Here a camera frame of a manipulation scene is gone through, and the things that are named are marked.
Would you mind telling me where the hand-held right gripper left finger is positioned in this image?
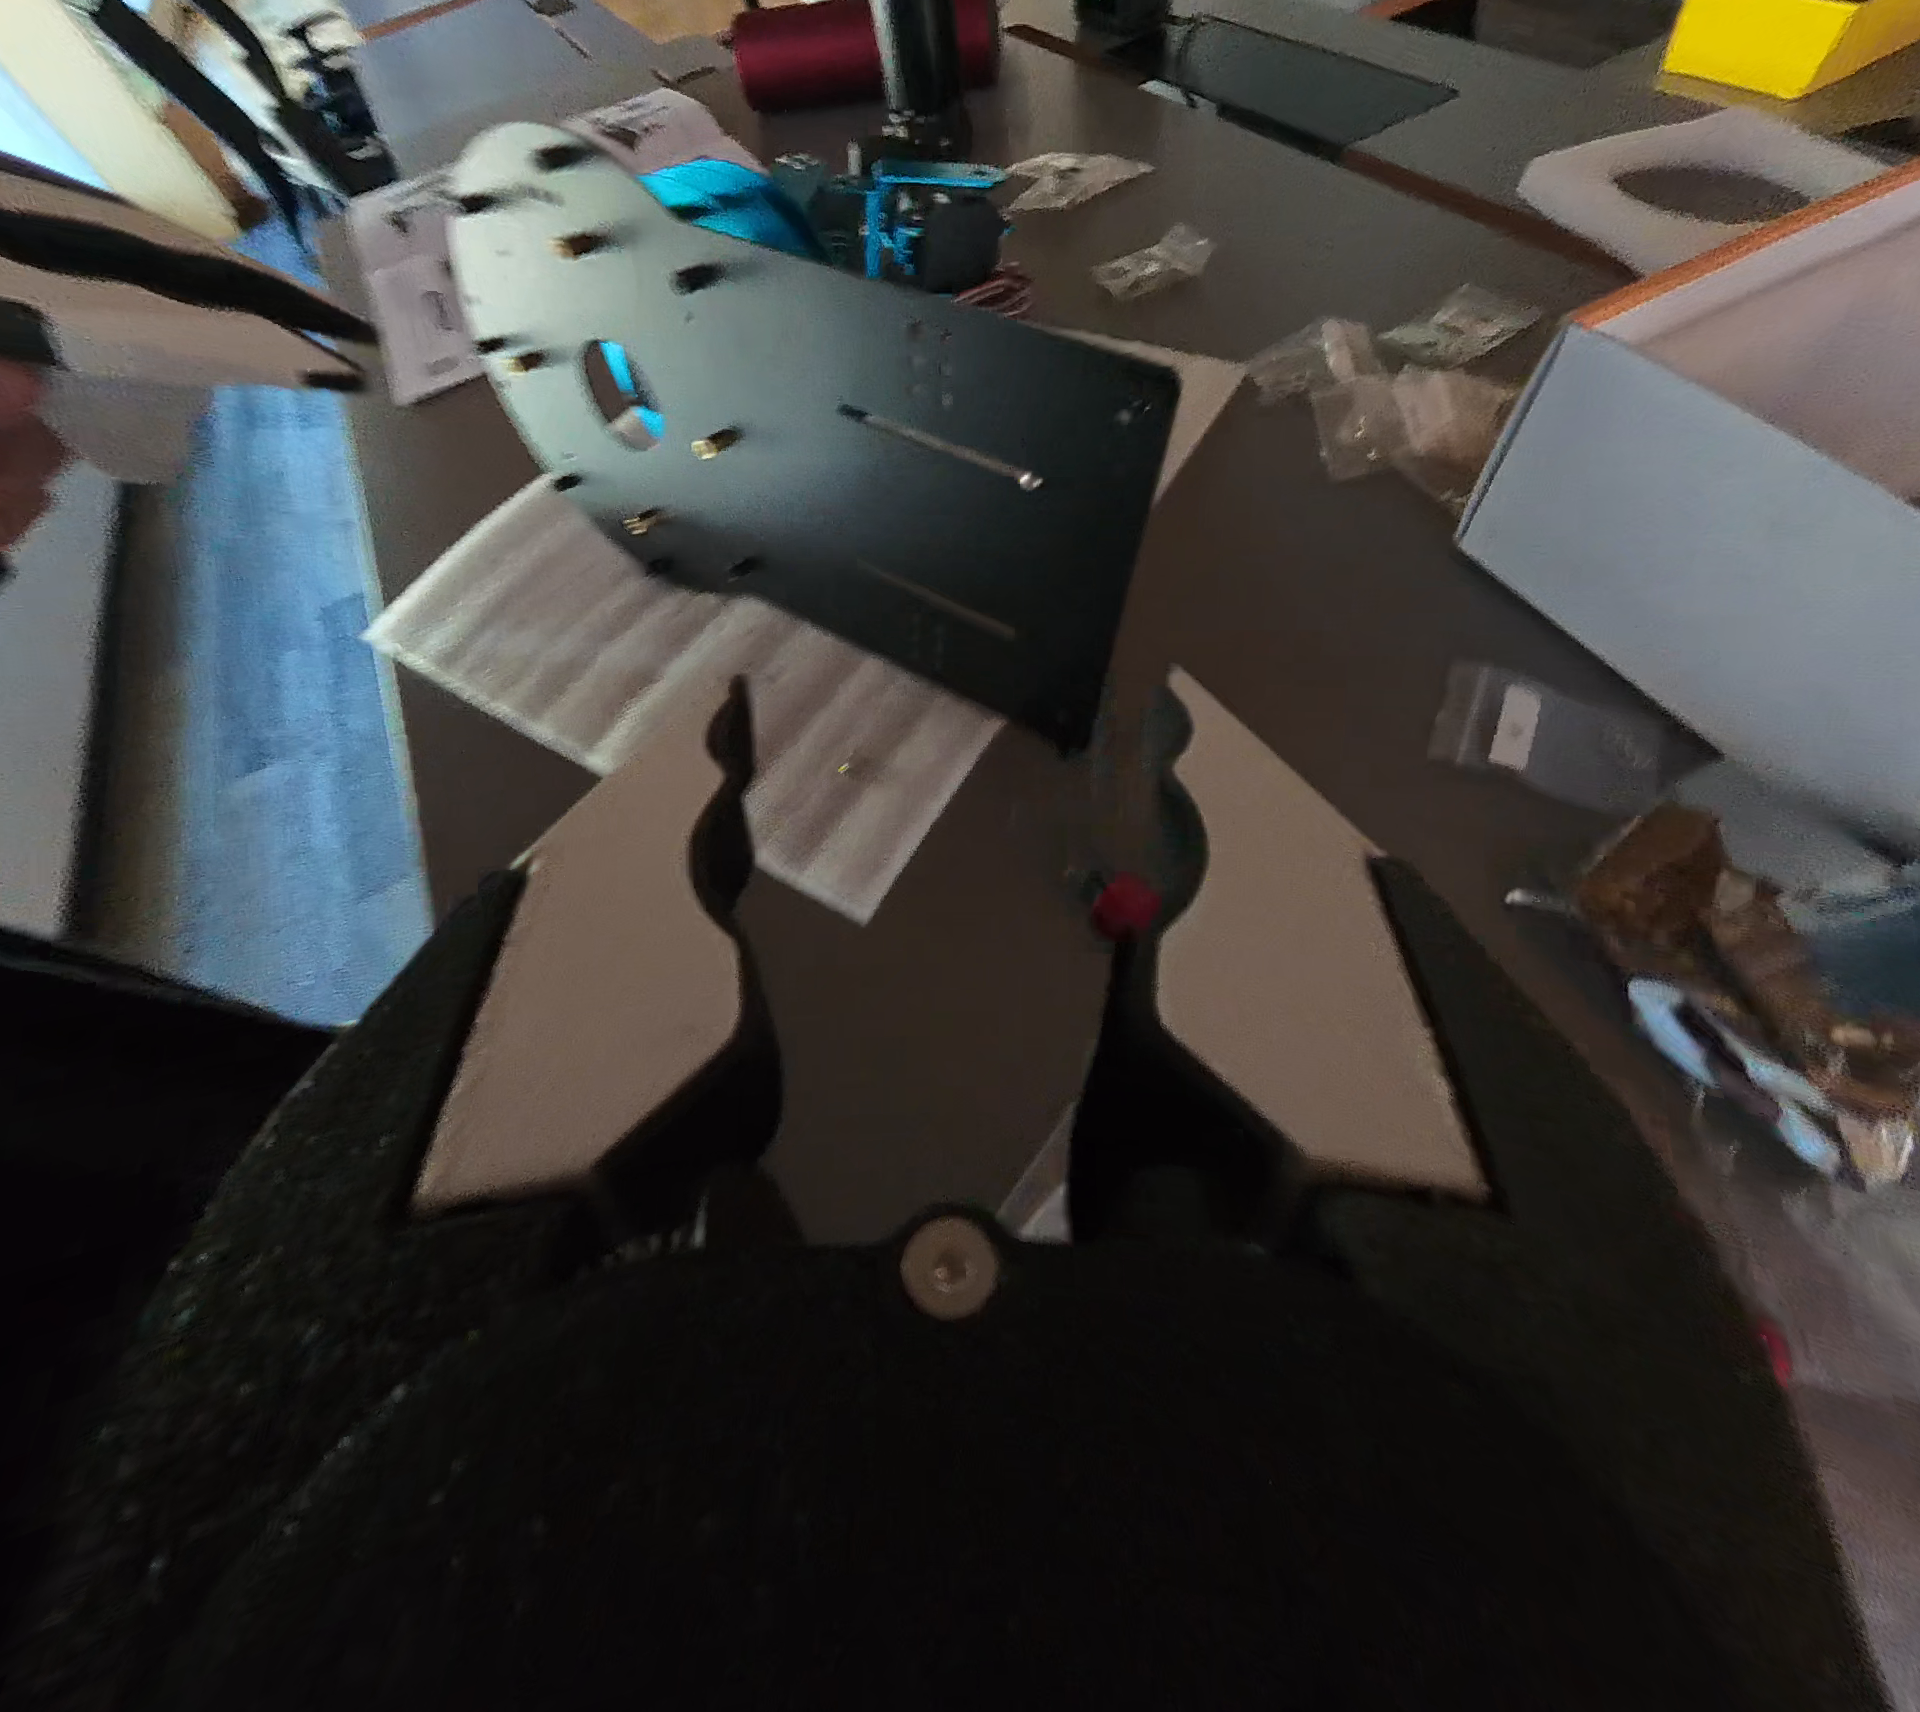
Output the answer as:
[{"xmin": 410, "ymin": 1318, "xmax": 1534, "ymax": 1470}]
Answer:
[{"xmin": 407, "ymin": 675, "xmax": 788, "ymax": 1216}]

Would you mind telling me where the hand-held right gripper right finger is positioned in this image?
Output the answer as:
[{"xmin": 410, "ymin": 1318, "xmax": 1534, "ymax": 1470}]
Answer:
[{"xmin": 1067, "ymin": 666, "xmax": 1505, "ymax": 1204}]

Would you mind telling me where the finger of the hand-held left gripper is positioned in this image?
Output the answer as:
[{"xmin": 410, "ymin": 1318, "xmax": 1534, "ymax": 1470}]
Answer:
[
  {"xmin": 0, "ymin": 273, "xmax": 372, "ymax": 488},
  {"xmin": 0, "ymin": 165, "xmax": 380, "ymax": 345}
]

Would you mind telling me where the blue toy robot arm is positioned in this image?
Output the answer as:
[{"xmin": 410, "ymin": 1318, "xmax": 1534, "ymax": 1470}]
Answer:
[{"xmin": 445, "ymin": 119, "xmax": 1188, "ymax": 758}]

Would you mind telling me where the dark grey desk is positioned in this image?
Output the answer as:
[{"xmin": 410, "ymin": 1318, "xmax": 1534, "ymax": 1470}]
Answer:
[{"xmin": 322, "ymin": 0, "xmax": 1920, "ymax": 1295}]

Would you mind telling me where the grey background desk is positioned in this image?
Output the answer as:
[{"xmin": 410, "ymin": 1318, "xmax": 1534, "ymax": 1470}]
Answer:
[{"xmin": 336, "ymin": 0, "xmax": 669, "ymax": 176}]

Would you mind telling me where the black desk mat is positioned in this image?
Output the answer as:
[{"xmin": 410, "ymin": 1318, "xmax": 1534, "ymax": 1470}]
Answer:
[{"xmin": 1161, "ymin": 15, "xmax": 1460, "ymax": 165}]

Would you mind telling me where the person's left hand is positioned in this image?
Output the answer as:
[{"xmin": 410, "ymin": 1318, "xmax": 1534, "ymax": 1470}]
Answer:
[{"xmin": 0, "ymin": 366, "xmax": 68, "ymax": 562}]

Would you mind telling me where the printed instruction manual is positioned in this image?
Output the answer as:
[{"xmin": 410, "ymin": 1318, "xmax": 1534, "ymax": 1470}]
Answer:
[{"xmin": 348, "ymin": 89, "xmax": 759, "ymax": 411}]

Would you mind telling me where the white foam sheet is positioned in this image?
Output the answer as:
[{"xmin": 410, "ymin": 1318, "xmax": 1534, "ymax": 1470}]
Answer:
[{"xmin": 363, "ymin": 355, "xmax": 1250, "ymax": 926}]

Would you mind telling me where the white and orange cardboard box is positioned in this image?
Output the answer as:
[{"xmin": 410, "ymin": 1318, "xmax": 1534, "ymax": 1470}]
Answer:
[{"xmin": 1454, "ymin": 158, "xmax": 1920, "ymax": 784}]

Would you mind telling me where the dark red metal cylinder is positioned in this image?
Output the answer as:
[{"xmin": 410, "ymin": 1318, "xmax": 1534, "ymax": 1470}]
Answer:
[{"xmin": 731, "ymin": 0, "xmax": 1004, "ymax": 112}]

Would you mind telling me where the group of clear screw bags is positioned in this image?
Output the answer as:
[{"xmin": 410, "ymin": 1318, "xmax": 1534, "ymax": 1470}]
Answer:
[{"xmin": 1002, "ymin": 149, "xmax": 1660, "ymax": 784}]

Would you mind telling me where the white foam insert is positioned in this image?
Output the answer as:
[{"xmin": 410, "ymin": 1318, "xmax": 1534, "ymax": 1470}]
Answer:
[{"xmin": 1517, "ymin": 115, "xmax": 1891, "ymax": 274}]

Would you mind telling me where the yellow plastic bin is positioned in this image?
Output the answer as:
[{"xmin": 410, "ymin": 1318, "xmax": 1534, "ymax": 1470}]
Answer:
[{"xmin": 1661, "ymin": 0, "xmax": 1920, "ymax": 103}]

